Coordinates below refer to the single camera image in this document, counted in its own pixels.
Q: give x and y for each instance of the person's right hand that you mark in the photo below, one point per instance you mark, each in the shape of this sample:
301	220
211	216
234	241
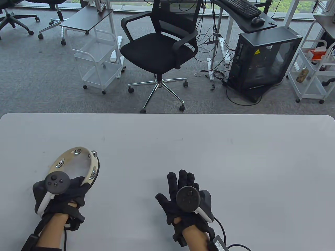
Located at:
171	209

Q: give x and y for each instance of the person's left hand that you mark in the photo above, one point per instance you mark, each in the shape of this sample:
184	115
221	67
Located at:
77	189

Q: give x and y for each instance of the cream wooden tambourine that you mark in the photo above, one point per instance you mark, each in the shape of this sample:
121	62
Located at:
68	154

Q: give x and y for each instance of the black forearm sensor box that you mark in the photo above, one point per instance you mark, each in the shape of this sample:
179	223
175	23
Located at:
30	243

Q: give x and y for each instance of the grey forearm sensor box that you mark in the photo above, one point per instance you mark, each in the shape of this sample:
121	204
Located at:
218	244

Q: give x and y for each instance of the person's left forearm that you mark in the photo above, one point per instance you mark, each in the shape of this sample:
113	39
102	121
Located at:
51	232

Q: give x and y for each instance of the person's right forearm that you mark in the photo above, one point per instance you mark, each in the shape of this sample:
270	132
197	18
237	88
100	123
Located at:
195	239

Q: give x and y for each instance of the white black right hand controller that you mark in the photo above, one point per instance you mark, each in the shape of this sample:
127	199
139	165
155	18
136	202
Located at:
187	198

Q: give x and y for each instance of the white black hand controller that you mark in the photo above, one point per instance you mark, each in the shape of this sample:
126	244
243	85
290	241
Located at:
187	198
56	183

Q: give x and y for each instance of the white black left hand controller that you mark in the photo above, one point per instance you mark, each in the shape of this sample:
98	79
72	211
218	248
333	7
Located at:
56	183

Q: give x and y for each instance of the white desk leg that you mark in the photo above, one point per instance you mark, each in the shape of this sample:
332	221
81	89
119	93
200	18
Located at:
113	39

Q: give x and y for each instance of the black mesh office chair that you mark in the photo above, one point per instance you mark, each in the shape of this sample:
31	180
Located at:
157	52

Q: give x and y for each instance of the white cart with dark top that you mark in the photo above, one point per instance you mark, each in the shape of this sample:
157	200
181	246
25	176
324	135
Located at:
86	18

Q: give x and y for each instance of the black computer tower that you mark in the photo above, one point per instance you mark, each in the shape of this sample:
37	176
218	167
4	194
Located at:
261	57

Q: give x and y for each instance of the office chair with chrome base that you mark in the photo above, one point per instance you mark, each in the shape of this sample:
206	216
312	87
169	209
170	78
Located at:
59	13

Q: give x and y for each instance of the brown bottle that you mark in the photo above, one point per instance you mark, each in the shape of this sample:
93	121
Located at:
302	75

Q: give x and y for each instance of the black desk with white legs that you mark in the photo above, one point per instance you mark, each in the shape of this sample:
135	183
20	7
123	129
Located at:
243	23

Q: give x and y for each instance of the black computer mouse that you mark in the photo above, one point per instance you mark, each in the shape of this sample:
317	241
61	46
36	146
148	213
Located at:
257	21

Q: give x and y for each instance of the red box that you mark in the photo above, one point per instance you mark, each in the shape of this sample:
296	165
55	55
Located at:
318	54

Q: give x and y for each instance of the black keyboard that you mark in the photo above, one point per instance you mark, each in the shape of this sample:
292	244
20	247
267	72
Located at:
240	6

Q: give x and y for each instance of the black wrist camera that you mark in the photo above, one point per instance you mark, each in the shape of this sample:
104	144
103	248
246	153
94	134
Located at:
179	236
76	219

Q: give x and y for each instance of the aluminium frame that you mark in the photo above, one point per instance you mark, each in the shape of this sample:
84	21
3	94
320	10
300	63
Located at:
99	5

